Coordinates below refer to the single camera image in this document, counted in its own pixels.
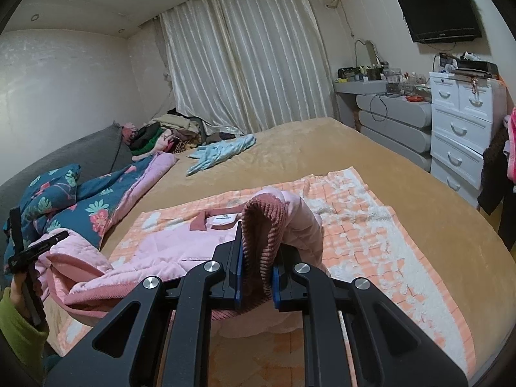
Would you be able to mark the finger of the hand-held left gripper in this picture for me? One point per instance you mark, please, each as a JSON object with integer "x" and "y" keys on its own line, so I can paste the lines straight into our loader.
{"x": 56, "y": 238}

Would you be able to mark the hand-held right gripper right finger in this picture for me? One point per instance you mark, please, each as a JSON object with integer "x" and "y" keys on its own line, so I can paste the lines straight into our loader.
{"x": 322, "y": 314}

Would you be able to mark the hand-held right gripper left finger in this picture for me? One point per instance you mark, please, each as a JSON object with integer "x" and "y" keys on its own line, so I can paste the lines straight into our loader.
{"x": 189, "y": 314}

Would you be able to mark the pink quilted jacket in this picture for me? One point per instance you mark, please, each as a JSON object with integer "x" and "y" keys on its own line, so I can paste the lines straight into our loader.
{"x": 278, "y": 217}

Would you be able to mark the pile of mixed clothes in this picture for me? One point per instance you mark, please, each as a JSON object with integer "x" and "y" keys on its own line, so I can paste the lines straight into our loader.
{"x": 177, "y": 131}

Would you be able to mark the person's left hand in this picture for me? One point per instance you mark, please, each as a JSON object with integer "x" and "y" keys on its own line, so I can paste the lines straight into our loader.
{"x": 18, "y": 296}

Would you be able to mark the blue floral quilt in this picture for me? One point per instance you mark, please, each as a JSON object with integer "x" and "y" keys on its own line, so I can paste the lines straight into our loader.
{"x": 92, "y": 205}

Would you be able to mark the grey headboard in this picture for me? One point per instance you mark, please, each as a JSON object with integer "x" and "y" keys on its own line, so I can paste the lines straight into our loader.
{"x": 68, "y": 157}

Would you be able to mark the orange white checked blanket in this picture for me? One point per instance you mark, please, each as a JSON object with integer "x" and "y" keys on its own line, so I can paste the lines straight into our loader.
{"x": 383, "y": 250}

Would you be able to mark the bed with tan cover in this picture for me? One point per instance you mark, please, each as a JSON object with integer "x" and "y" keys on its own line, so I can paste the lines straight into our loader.
{"x": 403, "y": 197}

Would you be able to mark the light blue garment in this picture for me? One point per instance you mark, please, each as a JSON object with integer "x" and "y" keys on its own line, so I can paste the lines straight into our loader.
{"x": 221, "y": 151}

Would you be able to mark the grey vanity dresser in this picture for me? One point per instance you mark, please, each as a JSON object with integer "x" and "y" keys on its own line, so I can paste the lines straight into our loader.
{"x": 399, "y": 129}

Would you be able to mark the dark hanging garment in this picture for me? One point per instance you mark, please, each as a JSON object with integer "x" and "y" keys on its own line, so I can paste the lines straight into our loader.
{"x": 494, "y": 177}

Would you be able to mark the white drawer chest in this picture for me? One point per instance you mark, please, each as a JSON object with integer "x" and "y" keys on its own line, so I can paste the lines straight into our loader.
{"x": 457, "y": 129}

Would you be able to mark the clutter of cosmetics bottles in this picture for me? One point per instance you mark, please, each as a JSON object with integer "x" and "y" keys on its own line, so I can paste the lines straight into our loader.
{"x": 395, "y": 82}

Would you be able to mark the pink hanging garment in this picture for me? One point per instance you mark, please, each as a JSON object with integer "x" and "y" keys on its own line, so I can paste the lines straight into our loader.
{"x": 512, "y": 145}

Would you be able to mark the white curtain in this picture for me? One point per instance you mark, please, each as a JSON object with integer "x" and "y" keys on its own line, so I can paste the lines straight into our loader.
{"x": 246, "y": 56}

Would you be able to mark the vanity mirror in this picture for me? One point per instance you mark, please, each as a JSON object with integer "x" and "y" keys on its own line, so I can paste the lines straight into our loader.
{"x": 371, "y": 54}

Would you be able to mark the black box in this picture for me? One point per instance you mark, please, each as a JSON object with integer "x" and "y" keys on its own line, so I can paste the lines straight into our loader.
{"x": 477, "y": 67}

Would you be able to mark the black wall television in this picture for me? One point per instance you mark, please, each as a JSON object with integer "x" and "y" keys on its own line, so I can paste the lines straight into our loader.
{"x": 439, "y": 6}

